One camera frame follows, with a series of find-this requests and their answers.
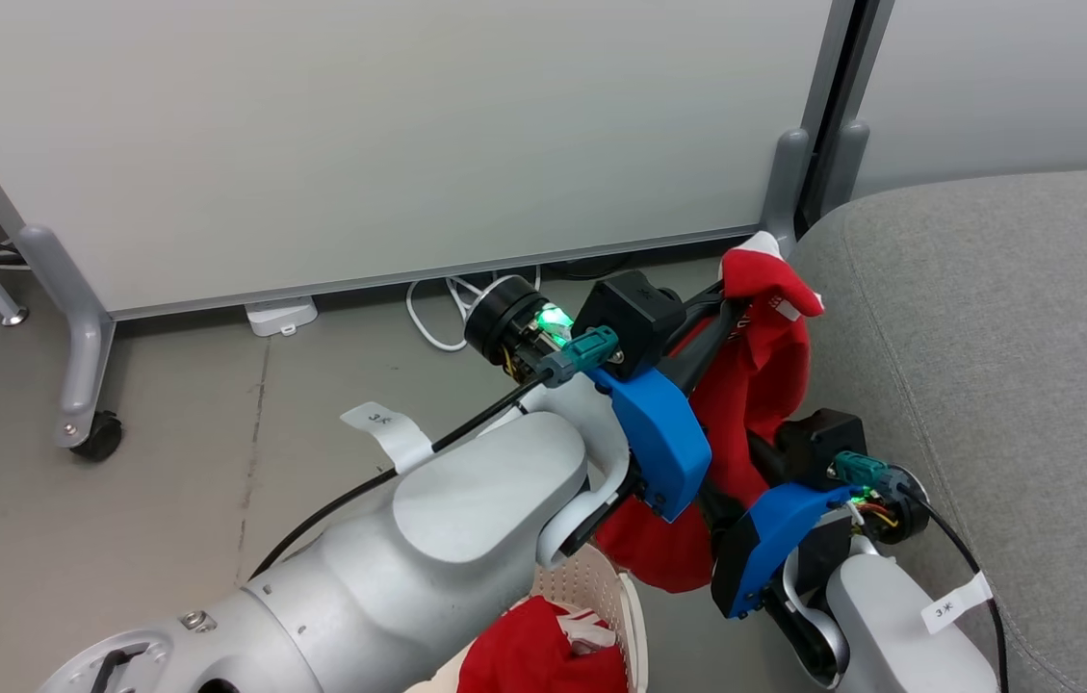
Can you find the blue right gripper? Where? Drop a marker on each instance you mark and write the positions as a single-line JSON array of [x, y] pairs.
[[774, 539]]

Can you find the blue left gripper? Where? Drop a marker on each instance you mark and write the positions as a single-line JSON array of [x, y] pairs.
[[663, 443]]

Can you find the red garment with white label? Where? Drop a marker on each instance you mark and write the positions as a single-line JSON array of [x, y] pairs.
[[774, 366]]

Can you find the red garment with white stripes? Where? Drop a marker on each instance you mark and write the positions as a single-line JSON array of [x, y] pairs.
[[524, 654]]

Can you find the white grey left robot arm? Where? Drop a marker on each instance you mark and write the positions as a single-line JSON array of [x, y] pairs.
[[466, 500]]

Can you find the cream perforated laundry basket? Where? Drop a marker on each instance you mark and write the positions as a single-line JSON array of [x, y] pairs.
[[591, 582]]

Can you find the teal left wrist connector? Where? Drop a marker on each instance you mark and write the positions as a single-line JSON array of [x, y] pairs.
[[586, 351]]

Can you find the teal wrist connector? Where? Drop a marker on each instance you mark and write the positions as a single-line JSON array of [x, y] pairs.
[[861, 470], [586, 351]]

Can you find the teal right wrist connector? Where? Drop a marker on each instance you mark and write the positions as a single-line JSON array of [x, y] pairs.
[[861, 470]]

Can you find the grey fabric sofa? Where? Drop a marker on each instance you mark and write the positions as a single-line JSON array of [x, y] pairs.
[[1015, 385]]

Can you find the wide white partition panel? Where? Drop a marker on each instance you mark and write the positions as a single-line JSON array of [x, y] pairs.
[[389, 135]]

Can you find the white power strip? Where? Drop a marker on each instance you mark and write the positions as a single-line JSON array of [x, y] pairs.
[[281, 315]]

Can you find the black caster wheel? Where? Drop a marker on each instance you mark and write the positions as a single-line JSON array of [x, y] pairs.
[[100, 438]]

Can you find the grey partition foot with caster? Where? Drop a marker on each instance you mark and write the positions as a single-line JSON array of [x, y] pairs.
[[76, 327]]

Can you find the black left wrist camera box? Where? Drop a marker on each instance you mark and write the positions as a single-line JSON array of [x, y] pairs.
[[634, 318]]

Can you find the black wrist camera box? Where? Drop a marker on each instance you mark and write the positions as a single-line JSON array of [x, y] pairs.
[[822, 443], [634, 318]]

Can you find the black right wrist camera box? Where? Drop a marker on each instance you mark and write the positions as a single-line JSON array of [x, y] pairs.
[[822, 443]]

